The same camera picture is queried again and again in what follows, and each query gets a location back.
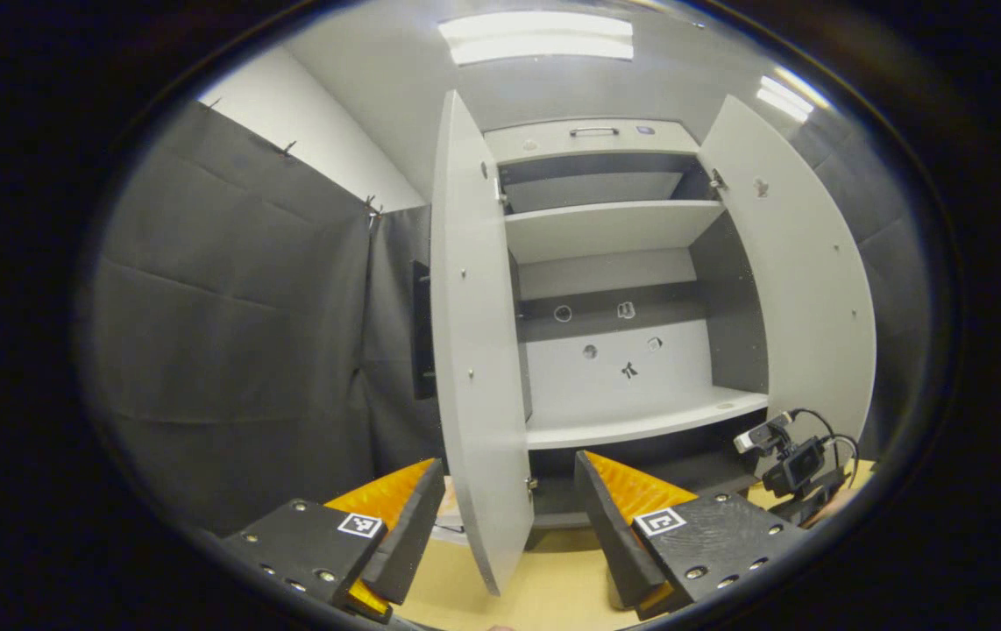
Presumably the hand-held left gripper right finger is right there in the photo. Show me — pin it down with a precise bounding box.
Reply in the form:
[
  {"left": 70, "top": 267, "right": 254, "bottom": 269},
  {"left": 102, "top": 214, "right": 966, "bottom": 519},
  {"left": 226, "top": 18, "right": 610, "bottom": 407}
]
[{"left": 573, "top": 450, "right": 810, "bottom": 623}]

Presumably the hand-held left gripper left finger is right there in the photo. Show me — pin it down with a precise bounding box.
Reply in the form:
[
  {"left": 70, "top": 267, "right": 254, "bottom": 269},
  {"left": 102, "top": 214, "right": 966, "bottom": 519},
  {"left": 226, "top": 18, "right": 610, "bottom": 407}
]
[{"left": 220, "top": 456, "right": 447, "bottom": 625}]

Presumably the grey shoe cabinet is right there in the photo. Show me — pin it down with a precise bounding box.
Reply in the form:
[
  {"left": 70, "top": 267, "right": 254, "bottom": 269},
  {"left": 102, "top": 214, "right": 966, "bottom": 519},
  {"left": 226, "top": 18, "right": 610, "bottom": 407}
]
[{"left": 483, "top": 118, "right": 770, "bottom": 531}]

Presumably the small ceiling light panel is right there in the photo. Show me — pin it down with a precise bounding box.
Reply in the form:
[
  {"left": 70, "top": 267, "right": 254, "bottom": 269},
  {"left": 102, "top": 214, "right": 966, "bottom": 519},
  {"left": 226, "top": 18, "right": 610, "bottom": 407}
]
[{"left": 756, "top": 68, "right": 831, "bottom": 124}]

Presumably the large ceiling light panel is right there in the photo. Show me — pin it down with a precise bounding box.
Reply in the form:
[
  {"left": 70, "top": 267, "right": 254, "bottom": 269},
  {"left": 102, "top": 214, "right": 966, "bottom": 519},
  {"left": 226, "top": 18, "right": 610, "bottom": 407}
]
[{"left": 438, "top": 11, "right": 635, "bottom": 67}]

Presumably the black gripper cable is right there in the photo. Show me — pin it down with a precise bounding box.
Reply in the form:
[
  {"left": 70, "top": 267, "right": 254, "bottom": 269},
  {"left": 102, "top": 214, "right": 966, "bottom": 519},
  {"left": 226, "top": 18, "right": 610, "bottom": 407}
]
[{"left": 792, "top": 407, "right": 861, "bottom": 488}]

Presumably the black left door handle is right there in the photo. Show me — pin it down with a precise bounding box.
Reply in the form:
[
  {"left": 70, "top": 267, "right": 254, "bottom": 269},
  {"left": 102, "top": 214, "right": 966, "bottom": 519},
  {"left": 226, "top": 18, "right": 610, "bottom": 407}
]
[{"left": 412, "top": 259, "right": 437, "bottom": 401}]

